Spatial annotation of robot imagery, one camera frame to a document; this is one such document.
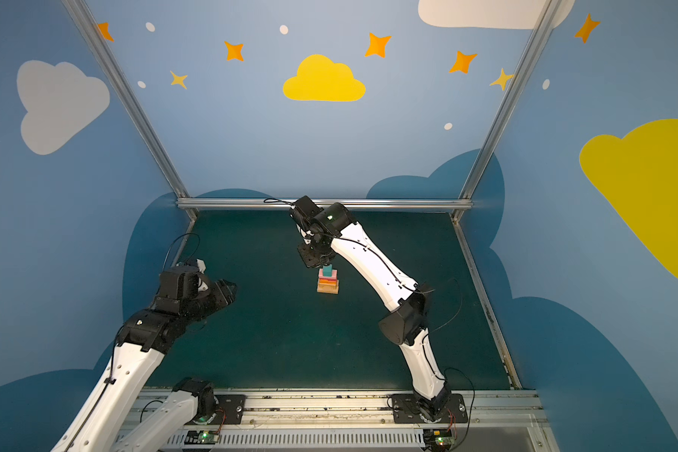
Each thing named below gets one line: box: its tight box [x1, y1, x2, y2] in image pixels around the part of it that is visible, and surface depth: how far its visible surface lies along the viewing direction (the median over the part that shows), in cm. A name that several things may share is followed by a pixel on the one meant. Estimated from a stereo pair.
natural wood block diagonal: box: [316, 282, 339, 295], surface depth 100 cm
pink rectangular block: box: [318, 268, 339, 282], surface depth 95 cm
